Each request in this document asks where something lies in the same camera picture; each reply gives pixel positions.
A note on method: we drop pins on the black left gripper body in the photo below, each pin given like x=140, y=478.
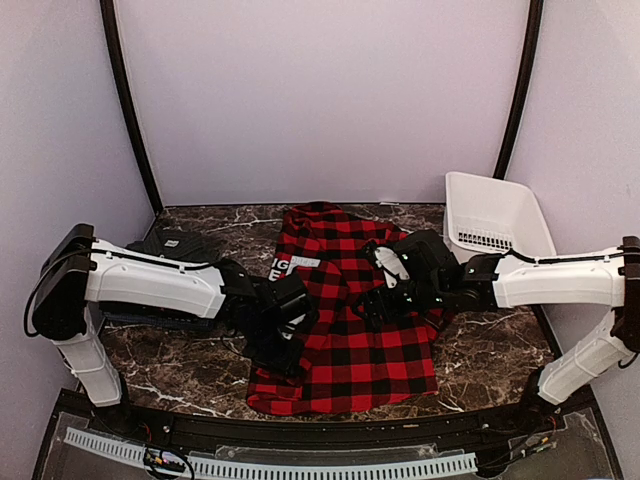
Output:
x=267, y=352

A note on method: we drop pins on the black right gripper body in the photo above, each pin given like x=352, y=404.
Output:
x=427, y=293

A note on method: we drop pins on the red black plaid shirt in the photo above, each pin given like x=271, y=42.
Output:
x=347, y=365

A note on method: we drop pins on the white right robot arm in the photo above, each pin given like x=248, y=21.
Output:
x=604, y=285

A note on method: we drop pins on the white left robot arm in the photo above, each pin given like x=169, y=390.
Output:
x=85, y=273

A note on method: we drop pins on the white plastic basket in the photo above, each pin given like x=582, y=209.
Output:
x=486, y=215

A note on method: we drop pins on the black pinstripe folded shirt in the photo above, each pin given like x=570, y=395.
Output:
x=191, y=247

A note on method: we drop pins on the blue checked folded shirt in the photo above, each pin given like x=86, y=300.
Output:
x=160, y=325

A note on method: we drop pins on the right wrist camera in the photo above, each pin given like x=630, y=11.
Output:
x=414, y=258

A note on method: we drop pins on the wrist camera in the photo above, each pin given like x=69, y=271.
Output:
x=414, y=258
x=285, y=307

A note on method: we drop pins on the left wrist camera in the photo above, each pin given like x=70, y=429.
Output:
x=285, y=307

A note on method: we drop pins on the black front rail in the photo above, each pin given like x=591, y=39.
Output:
x=483, y=429

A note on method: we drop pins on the white slotted cable duct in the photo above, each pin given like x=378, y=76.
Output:
x=252, y=463

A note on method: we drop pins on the black corner frame post right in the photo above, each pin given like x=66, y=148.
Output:
x=526, y=64

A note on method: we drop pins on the black corner frame post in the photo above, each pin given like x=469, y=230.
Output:
x=526, y=64
x=128, y=110

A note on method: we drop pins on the black corner frame post left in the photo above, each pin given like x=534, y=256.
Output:
x=128, y=110

